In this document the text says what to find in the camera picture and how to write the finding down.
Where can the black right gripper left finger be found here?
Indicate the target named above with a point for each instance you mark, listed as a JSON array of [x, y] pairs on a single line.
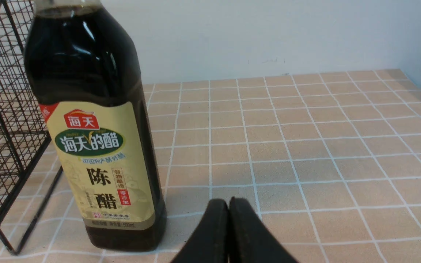
[[208, 242]]

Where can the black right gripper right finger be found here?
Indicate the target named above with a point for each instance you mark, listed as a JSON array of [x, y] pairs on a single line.
[[250, 240]]

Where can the dark vinegar bottle gold cap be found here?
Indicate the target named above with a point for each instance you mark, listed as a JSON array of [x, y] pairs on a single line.
[[84, 71]]

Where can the black wire mesh shelf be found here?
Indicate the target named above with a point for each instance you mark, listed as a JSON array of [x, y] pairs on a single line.
[[23, 135]]

